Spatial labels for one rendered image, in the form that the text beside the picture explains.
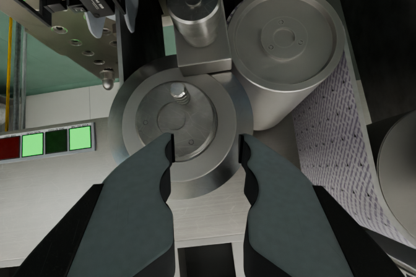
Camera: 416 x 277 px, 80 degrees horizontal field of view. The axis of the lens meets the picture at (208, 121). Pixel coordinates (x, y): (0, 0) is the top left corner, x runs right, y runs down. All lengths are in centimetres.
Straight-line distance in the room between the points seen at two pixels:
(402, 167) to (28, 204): 71
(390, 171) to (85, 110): 336
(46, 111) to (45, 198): 309
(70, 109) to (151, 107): 336
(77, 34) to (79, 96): 306
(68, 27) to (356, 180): 48
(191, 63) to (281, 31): 11
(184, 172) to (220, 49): 12
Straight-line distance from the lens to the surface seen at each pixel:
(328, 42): 30
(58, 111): 368
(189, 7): 20
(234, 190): 58
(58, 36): 55
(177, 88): 21
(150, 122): 24
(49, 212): 72
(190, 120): 23
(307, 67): 28
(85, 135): 67
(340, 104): 32
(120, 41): 31
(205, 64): 24
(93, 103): 346
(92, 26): 31
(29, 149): 74
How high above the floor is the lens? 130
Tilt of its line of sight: 11 degrees down
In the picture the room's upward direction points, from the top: 173 degrees clockwise
